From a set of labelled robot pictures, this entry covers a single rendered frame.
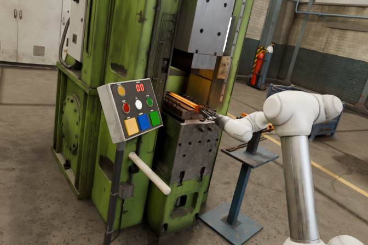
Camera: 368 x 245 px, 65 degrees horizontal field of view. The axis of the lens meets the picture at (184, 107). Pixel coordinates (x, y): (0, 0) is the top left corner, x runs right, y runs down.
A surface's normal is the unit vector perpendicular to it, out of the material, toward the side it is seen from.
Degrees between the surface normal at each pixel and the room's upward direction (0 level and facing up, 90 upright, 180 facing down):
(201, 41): 90
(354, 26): 90
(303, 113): 67
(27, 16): 90
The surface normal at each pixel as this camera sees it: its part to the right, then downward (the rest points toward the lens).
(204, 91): -0.79, 0.03
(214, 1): 0.58, 0.33
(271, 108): -0.89, -0.15
